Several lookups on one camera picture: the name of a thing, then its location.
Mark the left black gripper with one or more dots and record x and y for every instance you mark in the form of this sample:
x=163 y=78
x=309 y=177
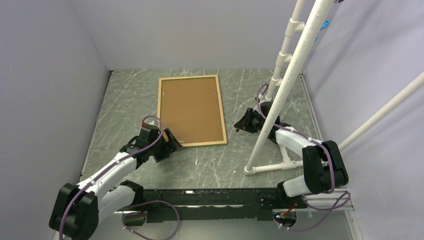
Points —
x=170 y=146

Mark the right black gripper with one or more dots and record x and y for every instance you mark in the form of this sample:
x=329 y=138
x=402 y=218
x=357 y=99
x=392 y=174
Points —
x=244 y=123

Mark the green wooden picture frame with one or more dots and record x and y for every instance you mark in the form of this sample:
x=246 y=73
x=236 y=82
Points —
x=192 y=108

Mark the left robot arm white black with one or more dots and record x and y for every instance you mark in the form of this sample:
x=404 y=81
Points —
x=79 y=208

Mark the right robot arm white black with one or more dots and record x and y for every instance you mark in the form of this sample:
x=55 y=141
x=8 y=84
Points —
x=322 y=163

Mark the white PVC pipe stand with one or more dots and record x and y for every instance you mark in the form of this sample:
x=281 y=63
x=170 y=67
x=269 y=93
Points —
x=309 y=30

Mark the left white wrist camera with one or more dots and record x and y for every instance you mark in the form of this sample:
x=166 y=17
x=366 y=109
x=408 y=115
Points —
x=151 y=124

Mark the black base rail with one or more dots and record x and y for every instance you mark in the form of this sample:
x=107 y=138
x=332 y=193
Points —
x=214 y=204

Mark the aluminium frame rail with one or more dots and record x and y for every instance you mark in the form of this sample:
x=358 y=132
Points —
x=340 y=198

